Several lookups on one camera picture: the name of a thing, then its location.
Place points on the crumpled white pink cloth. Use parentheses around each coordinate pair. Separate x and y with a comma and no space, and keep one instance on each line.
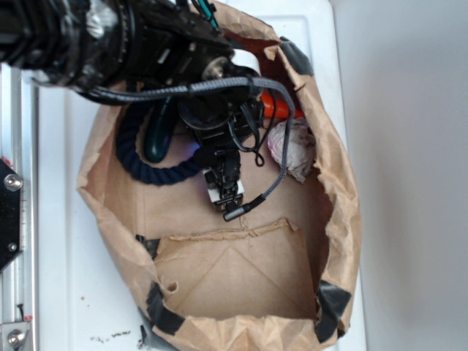
(301,147)

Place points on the brown paper bag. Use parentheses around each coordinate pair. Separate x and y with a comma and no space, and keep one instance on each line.
(281,277)

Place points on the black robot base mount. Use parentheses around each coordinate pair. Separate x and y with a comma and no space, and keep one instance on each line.
(10,216)

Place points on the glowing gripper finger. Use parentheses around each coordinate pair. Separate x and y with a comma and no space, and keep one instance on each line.
(228,172)
(211,184)

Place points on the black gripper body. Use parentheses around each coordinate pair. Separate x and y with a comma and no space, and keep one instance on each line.
(226,118)

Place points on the aluminium extrusion rail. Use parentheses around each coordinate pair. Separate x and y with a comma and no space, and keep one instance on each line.
(19,148)

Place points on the dark green toy pepper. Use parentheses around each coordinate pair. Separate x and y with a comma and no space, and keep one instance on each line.
(160,129)

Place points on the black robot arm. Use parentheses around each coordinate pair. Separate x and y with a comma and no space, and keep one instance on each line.
(129,53)

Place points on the orange toy carrot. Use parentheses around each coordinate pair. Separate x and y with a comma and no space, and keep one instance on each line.
(274,107)

